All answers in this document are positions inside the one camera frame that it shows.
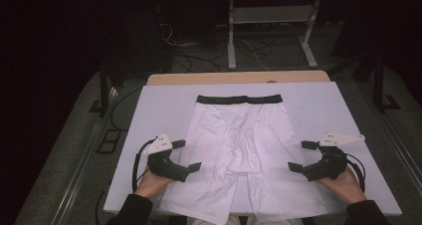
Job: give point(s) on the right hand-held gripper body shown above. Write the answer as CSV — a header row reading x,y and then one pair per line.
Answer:
x,y
326,167

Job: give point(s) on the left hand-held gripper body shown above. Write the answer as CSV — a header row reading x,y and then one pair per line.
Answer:
x,y
166,165

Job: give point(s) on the white shorts with black waistband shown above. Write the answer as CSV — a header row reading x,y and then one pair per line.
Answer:
x,y
245,135

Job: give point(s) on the person's left hand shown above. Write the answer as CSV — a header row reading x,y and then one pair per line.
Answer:
x,y
151,184

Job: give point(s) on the person's right hand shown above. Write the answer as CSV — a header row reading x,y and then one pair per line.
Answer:
x,y
346,186

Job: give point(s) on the white board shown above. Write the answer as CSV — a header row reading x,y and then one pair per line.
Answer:
x,y
166,102

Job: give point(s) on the small grey round object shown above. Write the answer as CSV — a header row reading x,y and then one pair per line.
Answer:
x,y
271,81

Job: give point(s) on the black metal stand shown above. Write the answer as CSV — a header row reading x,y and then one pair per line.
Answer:
x,y
104,85
379,82

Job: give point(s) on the white metal frame stand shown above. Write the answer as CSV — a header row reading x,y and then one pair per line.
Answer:
x,y
272,14

